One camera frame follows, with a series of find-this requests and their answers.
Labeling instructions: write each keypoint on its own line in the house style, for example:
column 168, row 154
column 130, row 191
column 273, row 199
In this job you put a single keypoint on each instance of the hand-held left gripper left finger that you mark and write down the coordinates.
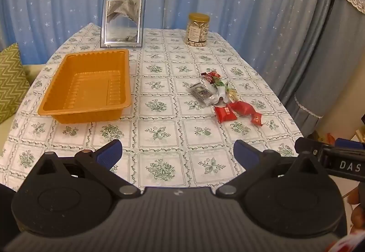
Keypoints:
column 109, row 152

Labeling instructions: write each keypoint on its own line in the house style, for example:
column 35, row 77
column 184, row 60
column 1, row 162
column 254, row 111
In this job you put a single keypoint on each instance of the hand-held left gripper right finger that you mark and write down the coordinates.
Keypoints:
column 244, row 152

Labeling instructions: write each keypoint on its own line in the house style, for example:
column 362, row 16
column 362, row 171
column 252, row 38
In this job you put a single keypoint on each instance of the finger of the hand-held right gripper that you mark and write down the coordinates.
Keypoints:
column 349, row 144
column 308, row 145

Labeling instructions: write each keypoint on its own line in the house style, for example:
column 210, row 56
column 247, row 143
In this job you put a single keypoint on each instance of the red square snack packet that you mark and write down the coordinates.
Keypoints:
column 225, row 112

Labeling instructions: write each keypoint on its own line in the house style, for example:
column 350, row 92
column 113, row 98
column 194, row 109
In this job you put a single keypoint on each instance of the large red twist-wrapped snack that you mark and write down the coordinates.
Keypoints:
column 245, row 108

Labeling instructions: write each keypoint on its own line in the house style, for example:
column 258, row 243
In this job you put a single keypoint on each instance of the yellow candy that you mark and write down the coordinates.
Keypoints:
column 233, row 95

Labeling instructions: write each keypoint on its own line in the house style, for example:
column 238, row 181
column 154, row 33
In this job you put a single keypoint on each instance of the green and white snack packet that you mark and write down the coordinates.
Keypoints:
column 221, row 97

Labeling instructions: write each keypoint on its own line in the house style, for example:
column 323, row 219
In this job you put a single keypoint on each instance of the orange plastic tray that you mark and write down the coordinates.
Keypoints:
column 85, row 89

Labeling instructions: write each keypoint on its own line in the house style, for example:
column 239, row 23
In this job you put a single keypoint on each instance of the silver snack packet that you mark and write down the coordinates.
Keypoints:
column 201, row 93

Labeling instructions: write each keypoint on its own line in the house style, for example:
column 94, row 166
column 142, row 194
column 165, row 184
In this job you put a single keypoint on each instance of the green candy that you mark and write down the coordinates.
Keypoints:
column 218, row 83

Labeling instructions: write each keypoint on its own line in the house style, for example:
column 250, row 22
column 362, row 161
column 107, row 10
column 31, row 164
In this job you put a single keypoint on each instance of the red foil candy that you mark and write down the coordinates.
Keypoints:
column 208, row 77

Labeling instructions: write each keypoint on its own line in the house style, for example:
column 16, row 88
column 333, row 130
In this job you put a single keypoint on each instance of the person's right hand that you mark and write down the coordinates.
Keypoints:
column 358, row 213

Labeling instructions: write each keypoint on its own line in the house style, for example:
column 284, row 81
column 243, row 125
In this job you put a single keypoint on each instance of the floral white tablecloth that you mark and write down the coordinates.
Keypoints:
column 159, row 132

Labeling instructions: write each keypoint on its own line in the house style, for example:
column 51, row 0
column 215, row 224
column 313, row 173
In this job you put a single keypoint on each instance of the red white cloth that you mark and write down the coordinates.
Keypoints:
column 348, row 243

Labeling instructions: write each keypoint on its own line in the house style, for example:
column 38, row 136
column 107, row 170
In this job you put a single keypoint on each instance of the grey lace-trimmed cover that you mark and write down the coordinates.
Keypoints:
column 322, row 55

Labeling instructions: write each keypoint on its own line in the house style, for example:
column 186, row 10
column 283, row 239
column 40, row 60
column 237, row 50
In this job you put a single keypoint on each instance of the light green sofa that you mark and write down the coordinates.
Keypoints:
column 7, row 132

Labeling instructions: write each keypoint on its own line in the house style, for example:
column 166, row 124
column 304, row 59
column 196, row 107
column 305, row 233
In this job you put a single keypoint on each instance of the green zigzag cushion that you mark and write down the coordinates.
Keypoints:
column 11, row 80

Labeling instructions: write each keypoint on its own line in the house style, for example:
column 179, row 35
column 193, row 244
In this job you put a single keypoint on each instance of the clear jar with gold lid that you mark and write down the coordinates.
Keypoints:
column 196, row 31

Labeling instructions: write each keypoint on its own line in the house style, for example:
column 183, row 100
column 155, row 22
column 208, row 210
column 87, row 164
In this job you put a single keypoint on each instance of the silver picture frame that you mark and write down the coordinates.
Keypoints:
column 122, row 22

